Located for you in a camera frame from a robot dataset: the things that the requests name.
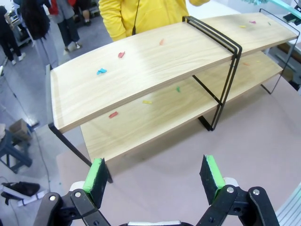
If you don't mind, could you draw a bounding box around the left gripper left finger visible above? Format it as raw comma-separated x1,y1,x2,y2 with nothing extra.
32,158,111,226

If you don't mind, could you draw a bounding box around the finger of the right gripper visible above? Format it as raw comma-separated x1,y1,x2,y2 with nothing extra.
283,13,301,25

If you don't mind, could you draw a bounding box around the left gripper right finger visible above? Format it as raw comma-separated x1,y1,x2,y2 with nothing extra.
195,154,280,226

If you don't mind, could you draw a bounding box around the white paper roll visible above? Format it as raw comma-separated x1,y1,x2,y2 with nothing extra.
17,190,46,208

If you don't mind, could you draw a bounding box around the black bag on floor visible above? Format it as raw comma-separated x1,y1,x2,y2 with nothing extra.
0,181,41,198

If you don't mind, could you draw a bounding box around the white table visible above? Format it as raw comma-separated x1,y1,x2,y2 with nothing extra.
187,0,244,20

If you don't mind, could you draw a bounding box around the aluminium profile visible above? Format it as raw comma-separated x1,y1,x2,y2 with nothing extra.
275,187,301,226

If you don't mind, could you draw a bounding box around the blue stool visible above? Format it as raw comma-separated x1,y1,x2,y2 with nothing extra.
0,129,33,174

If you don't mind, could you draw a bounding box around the cardboard box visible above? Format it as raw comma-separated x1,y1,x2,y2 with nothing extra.
8,118,33,142

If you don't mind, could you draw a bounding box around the person in yellow hoodie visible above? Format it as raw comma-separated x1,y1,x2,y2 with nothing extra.
98,0,210,42

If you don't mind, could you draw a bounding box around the person with red jacket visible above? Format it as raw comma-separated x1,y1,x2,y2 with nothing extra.
49,0,83,53

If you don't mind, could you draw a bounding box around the person in black top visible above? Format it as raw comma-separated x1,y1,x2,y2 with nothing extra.
20,0,60,69

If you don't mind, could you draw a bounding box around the person in dark clothes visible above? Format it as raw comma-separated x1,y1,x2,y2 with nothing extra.
0,6,26,65

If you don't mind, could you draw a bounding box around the grey metal frame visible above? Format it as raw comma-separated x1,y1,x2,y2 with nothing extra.
275,41,301,80

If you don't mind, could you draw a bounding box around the two-tier wooden shelf black frame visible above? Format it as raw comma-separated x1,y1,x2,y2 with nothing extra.
46,8,301,184

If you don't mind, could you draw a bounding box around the black cord on hoodie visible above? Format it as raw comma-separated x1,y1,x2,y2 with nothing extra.
132,0,141,35

